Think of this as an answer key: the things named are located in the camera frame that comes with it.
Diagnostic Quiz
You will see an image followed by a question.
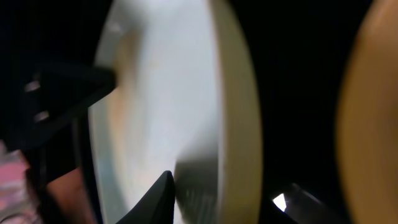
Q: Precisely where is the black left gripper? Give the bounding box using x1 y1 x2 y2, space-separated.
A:
0 58 118 187

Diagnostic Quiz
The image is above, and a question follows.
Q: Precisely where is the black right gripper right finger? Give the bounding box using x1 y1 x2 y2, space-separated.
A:
264 183 345 224

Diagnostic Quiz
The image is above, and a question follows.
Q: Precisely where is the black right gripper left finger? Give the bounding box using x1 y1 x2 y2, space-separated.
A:
116 170 175 224

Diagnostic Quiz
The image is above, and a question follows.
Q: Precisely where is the yellow plate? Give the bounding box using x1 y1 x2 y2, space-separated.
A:
335 0 397 224

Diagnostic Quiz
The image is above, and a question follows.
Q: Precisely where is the mint plate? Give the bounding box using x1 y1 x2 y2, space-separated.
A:
90 0 262 223

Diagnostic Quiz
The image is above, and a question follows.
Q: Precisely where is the black round tray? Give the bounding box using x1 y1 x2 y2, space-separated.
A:
213 0 371 223

